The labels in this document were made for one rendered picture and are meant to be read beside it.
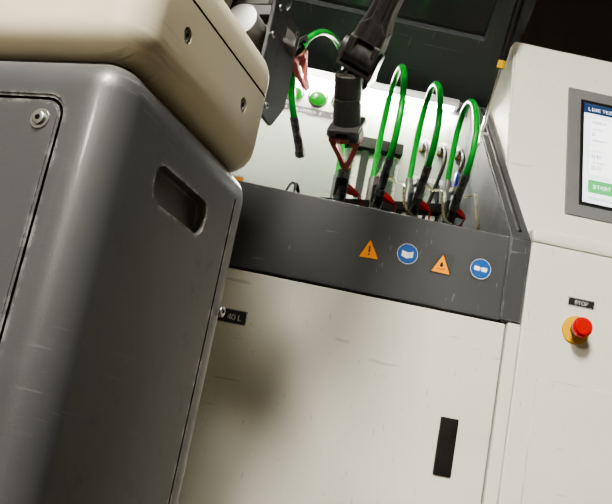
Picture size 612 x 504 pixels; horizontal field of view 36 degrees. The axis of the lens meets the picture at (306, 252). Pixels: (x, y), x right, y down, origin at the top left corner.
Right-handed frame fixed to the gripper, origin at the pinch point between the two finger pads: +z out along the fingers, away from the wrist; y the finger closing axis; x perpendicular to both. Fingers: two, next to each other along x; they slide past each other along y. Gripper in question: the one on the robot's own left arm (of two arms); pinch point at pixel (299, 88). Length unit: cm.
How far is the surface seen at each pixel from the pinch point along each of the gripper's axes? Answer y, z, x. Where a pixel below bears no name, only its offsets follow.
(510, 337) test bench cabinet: -32, 51, 26
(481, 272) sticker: -30, 40, 20
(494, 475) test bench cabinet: -27, 68, 43
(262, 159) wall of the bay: 30.6, 16.5, -22.1
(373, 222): -15.2, 24.0, 23.1
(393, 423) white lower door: -14, 53, 45
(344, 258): -10.4, 26.7, 29.9
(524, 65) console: -30, 22, -49
